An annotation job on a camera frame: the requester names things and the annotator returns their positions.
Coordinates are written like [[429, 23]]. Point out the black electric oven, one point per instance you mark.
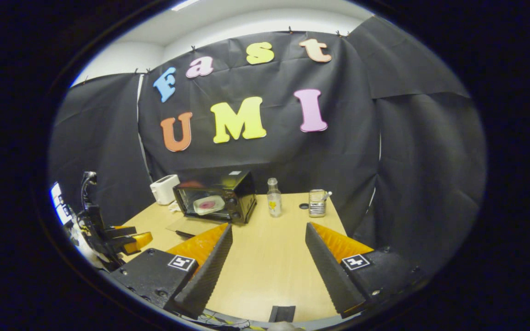
[[244, 184]]

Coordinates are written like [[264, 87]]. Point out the white divided plate with beans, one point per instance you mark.
[[175, 208]]

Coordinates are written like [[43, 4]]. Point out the ceiling light panel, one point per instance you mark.
[[184, 4]]

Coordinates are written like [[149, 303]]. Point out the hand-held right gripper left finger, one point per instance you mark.
[[207, 276]]

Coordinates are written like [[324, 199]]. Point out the small black plastic block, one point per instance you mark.
[[282, 313]]

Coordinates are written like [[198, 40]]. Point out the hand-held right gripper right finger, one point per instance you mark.
[[329, 271]]

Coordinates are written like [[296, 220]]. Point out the white toaster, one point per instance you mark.
[[164, 189]]

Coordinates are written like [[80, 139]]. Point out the clear glass bottle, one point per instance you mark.
[[274, 202]]

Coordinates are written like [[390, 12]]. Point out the white rectangular plate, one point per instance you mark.
[[198, 208]]

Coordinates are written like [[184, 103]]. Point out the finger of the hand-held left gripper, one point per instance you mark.
[[136, 242], [120, 231]]

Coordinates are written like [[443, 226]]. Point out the pink round food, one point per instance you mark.
[[209, 205]]

